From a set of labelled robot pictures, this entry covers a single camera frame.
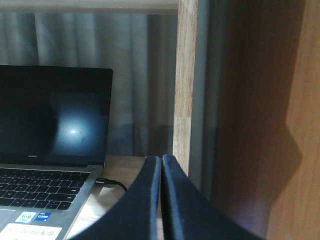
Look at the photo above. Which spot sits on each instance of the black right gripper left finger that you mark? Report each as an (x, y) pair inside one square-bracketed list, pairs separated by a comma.
[(134, 216)]

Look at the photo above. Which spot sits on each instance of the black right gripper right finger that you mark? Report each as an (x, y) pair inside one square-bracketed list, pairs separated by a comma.
[(187, 215)]

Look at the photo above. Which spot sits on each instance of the grey Huawei laptop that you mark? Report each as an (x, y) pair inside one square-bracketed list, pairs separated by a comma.
[(53, 145)]

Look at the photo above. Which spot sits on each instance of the wooden shelf frame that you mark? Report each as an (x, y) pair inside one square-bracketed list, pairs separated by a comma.
[(231, 88)]

